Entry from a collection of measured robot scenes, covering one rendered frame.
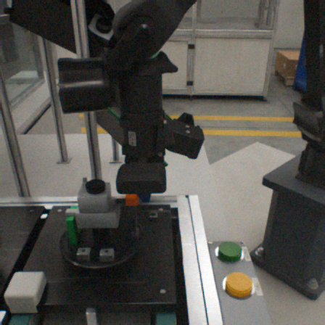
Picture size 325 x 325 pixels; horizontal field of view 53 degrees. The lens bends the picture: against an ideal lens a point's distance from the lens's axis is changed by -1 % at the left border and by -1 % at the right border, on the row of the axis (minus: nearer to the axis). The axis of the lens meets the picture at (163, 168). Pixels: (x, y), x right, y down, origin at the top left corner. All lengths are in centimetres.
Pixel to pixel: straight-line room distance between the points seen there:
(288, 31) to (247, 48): 485
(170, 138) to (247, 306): 26
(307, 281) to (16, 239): 53
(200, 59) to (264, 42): 82
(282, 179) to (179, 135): 25
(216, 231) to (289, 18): 867
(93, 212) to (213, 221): 38
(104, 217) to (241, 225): 40
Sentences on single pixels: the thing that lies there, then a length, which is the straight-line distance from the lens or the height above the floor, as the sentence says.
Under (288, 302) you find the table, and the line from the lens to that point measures 67.
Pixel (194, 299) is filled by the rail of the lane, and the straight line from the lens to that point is 51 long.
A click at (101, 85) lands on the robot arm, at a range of 41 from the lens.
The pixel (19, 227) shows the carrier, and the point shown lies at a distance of 67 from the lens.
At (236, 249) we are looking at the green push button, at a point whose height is 97.
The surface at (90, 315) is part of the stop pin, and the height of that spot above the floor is 96.
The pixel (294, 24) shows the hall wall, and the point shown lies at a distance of 935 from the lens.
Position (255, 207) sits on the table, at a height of 86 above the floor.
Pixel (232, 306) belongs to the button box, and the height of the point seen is 96.
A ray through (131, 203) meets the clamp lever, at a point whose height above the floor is 106.
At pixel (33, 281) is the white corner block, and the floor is 99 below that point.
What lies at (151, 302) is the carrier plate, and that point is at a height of 97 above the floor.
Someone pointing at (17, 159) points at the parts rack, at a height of 104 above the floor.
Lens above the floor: 136
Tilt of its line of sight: 29 degrees down
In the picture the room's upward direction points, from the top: straight up
